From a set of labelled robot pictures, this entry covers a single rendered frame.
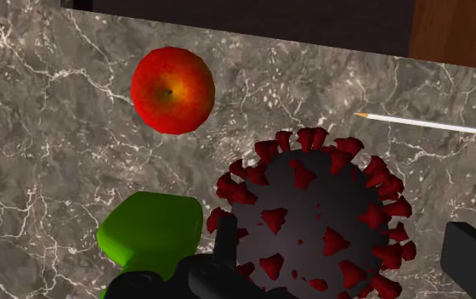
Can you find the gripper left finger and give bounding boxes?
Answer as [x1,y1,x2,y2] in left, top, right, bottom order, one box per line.
[104,215,297,299]

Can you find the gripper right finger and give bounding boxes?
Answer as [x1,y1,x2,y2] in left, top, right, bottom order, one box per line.
[439,221,476,299]

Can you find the green rounded object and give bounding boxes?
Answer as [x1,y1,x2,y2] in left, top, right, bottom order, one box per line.
[96,190,205,299]

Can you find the dark ball with red spikes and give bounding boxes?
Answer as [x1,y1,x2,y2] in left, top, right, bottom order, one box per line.
[206,127,417,299]

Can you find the white pencil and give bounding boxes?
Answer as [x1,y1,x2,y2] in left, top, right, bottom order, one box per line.
[354,111,476,138]

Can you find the red apple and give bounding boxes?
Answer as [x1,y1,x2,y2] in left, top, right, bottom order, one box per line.
[130,46,217,136]

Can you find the brown wooden cabinet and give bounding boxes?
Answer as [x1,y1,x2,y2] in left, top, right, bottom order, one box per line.
[407,0,476,72]

